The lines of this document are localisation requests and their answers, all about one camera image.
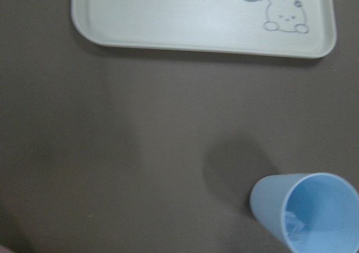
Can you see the clear ice cube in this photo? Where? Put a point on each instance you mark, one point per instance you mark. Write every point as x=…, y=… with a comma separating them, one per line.
x=294, y=226

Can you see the light blue plastic cup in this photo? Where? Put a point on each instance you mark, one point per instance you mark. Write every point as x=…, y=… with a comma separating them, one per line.
x=326, y=203

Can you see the pink bowl of ice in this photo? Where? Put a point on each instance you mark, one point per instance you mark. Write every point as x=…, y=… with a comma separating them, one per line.
x=4, y=249

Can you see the cream rabbit tray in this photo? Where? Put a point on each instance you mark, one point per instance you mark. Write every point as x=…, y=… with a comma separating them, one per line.
x=281, y=28

